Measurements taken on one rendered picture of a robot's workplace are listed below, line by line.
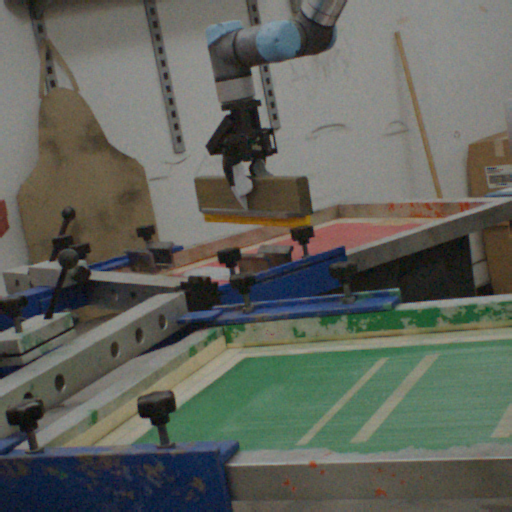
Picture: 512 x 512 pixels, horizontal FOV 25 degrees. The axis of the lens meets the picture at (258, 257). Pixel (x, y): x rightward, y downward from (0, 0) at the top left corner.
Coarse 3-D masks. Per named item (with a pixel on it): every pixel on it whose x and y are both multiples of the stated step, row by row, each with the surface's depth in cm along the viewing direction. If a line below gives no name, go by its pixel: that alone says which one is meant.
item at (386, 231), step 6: (384, 228) 250; (390, 228) 249; (396, 228) 247; (402, 228) 246; (408, 228) 244; (360, 234) 248; (366, 234) 247; (372, 234) 246; (378, 234) 244; (384, 234) 243; (390, 234) 241; (222, 282) 225; (228, 282) 224
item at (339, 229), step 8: (336, 224) 269; (344, 224) 267; (352, 224) 265; (360, 224) 262; (368, 224) 260; (320, 232) 262; (328, 232) 260; (336, 232) 258; (344, 232) 256; (352, 232) 253; (360, 232) 251; (288, 240) 260; (256, 248) 257; (208, 264) 249; (216, 264) 247; (224, 264) 245; (216, 280) 228
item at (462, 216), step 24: (312, 216) 273; (336, 216) 277; (360, 216) 271; (384, 216) 265; (408, 216) 258; (432, 216) 252; (456, 216) 226; (480, 216) 228; (504, 216) 232; (216, 240) 258; (240, 240) 261; (264, 240) 265; (384, 240) 215; (408, 240) 217; (432, 240) 221; (360, 264) 210
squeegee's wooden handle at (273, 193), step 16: (208, 176) 241; (224, 176) 237; (256, 176) 228; (272, 176) 224; (288, 176) 220; (304, 176) 217; (208, 192) 241; (224, 192) 236; (256, 192) 227; (272, 192) 222; (288, 192) 218; (304, 192) 217; (240, 208) 233; (256, 208) 228; (272, 208) 224; (288, 208) 220; (304, 208) 217
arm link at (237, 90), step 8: (232, 80) 222; (240, 80) 222; (248, 80) 223; (216, 88) 225; (224, 88) 223; (232, 88) 222; (240, 88) 223; (248, 88) 223; (224, 96) 223; (232, 96) 223; (240, 96) 223; (248, 96) 223
